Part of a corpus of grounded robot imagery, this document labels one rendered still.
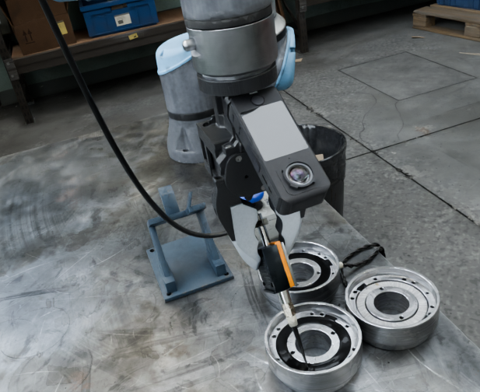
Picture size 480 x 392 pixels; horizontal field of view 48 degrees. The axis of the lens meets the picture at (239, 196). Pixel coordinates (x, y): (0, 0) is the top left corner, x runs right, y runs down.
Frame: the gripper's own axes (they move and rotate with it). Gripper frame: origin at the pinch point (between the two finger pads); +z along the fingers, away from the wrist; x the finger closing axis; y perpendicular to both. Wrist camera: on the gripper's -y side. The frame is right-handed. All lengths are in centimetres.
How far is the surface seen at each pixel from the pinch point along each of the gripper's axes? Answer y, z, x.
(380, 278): 1.7, 10.2, -14.2
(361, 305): -1.1, 10.3, -9.7
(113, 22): 353, 42, -25
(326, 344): -3.0, 12.2, -4.0
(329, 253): 8.5, 9.7, -10.8
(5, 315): 23.5, 13.2, 32.2
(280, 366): -5.8, 9.3, 2.6
